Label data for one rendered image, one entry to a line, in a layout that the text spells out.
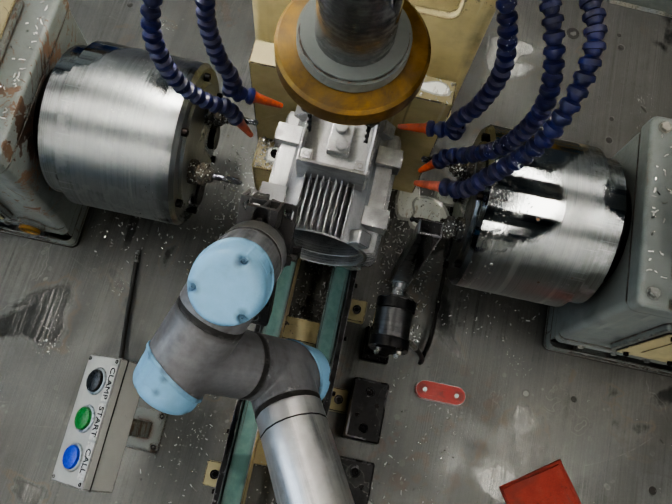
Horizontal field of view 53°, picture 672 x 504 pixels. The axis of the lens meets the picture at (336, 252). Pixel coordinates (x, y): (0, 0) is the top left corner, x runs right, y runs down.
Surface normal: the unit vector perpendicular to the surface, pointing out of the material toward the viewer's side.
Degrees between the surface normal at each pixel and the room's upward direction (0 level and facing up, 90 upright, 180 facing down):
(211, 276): 30
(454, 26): 90
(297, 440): 21
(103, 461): 53
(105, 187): 66
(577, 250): 36
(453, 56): 90
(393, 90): 0
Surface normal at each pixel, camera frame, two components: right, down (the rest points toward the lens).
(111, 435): 0.81, 0.00
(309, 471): 0.00, -0.61
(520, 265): -0.13, 0.59
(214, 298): -0.05, 0.22
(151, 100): 0.05, -0.25
